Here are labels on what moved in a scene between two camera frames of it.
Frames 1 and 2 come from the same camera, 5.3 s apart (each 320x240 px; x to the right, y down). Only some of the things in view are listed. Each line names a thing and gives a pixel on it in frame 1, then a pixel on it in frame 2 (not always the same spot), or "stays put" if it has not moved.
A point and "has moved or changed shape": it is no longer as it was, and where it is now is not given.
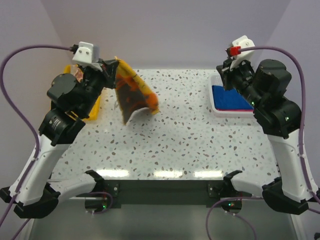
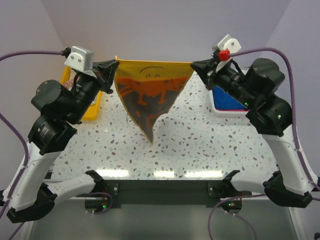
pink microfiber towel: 234,110 stays put
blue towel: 229,99 stays put
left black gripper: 111,66 stays put
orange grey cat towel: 133,91 has moved or changed shape
